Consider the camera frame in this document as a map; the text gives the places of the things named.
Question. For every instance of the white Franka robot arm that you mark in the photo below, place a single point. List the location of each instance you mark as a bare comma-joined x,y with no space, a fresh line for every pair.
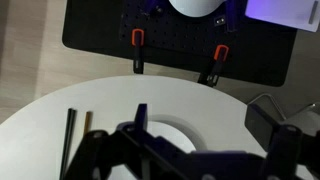
196,8

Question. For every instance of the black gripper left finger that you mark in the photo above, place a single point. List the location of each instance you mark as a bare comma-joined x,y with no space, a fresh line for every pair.
140,115

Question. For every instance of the white round plate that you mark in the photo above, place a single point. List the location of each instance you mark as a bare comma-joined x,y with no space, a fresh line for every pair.
170,136

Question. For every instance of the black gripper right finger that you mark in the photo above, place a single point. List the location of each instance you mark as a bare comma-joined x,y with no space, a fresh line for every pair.
261,125

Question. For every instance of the wooden chair with metal legs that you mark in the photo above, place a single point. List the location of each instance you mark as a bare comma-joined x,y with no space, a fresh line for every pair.
308,120

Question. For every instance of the black robot cart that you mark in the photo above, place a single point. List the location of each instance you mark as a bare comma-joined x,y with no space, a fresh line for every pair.
260,60

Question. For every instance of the orange and black clamp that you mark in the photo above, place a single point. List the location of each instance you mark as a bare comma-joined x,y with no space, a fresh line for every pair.
137,36
220,52

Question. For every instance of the white paper sheet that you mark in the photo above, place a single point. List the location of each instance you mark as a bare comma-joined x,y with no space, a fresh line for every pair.
280,11

